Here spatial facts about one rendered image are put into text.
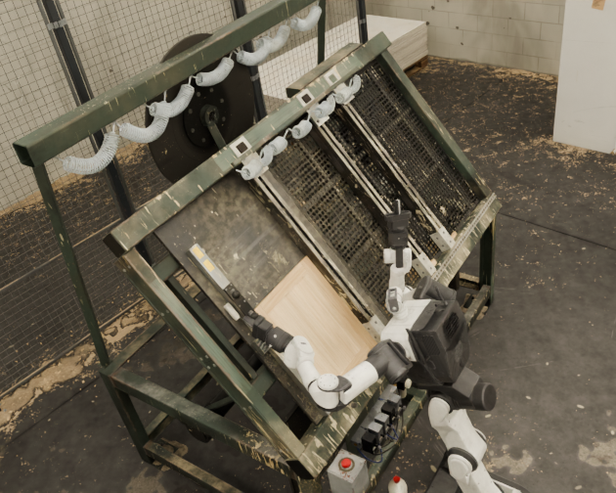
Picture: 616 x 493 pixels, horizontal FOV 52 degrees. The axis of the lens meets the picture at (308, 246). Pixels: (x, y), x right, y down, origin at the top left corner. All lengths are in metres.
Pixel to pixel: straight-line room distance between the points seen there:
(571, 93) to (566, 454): 3.56
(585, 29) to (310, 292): 3.95
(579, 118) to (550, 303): 2.29
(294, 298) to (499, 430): 1.60
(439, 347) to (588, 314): 2.31
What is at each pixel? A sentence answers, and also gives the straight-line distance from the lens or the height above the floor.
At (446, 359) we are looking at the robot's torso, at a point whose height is 1.29.
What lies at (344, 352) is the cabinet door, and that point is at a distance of 3.04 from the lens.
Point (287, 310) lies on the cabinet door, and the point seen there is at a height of 1.25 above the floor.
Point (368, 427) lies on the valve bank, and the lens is 3.02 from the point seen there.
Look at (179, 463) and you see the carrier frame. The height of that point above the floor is 0.18.
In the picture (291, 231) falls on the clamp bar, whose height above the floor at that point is 1.46.
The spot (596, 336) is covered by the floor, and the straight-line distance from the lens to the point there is 4.56.
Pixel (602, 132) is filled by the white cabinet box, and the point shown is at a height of 0.20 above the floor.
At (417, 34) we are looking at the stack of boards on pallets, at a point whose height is 0.47.
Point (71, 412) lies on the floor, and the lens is 4.67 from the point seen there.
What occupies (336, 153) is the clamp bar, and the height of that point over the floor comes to 1.58.
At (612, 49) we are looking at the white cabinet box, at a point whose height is 0.97.
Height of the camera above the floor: 3.16
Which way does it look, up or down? 36 degrees down
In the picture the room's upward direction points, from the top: 10 degrees counter-clockwise
